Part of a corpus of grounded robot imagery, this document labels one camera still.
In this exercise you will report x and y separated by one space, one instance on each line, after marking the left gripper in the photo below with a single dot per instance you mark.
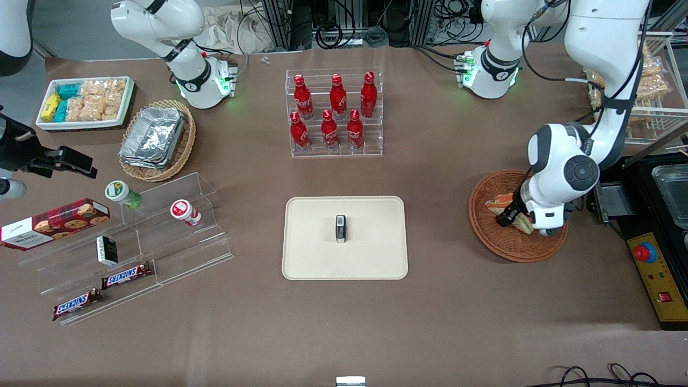
520 200

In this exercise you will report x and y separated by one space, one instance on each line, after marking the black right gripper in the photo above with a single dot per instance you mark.
20 149

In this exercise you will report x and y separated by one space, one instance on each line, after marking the triangular sandwich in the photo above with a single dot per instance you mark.
500 203

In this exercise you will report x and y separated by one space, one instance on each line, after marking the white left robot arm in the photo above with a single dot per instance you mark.
591 32

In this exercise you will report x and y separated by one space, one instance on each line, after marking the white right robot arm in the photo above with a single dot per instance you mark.
161 21

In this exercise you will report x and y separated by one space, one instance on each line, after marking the round brown wicker basket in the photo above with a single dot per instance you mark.
486 239

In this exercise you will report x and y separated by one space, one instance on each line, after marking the oval light wicker basket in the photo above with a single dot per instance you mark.
183 150

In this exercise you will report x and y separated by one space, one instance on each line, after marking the beige plastic tray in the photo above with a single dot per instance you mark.
312 242

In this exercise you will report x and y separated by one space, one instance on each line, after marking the white rectangular snack bin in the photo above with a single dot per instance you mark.
80 126

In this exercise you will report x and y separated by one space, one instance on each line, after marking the teal snack pack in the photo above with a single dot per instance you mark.
61 110
69 90

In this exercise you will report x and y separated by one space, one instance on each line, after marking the clear bag of rice crackers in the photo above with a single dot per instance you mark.
102 87
75 108
102 107

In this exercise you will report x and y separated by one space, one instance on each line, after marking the yellow snack pack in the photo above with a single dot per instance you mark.
50 107

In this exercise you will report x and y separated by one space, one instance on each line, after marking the green lidded cup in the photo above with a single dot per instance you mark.
121 192

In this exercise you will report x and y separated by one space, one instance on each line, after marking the red tartan cookie box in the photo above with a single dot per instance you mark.
54 223

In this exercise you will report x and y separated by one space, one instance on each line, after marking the stacked aluminium foil trays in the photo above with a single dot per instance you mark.
153 134

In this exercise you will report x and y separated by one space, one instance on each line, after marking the small black white box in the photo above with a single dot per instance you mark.
107 250

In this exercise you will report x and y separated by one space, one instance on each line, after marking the grey metal box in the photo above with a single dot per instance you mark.
615 201

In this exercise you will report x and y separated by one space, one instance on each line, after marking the red lidded cup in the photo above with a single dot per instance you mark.
184 210

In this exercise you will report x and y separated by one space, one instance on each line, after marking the Snickers chocolate bar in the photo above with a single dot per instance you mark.
126 275
77 304

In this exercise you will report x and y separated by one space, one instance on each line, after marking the red emergency stop button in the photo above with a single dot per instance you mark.
644 252

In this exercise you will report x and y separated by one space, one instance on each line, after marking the clear acrylic tiered shelf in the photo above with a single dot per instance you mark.
183 252

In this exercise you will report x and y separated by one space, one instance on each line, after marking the clear bag of fried snacks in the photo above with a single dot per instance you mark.
651 65
595 98
595 79
637 117
653 88

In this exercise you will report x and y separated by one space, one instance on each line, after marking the clear acrylic bottle rack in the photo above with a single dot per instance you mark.
371 142

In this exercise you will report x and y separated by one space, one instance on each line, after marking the black yellow control box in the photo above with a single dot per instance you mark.
658 285

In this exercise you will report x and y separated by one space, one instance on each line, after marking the small black packet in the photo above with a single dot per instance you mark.
341 228

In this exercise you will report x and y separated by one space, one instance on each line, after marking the clear rectangular container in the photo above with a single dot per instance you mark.
674 188

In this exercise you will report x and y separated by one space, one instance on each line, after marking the diagonal metal bar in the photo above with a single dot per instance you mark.
661 145

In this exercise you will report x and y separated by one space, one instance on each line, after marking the red cola bottle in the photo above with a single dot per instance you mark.
337 98
329 131
368 97
299 133
303 99
355 130

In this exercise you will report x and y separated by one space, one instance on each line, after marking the crumpled beige cloth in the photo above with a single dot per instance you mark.
236 29

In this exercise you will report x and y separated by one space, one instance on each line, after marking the small white device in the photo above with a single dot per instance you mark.
350 381

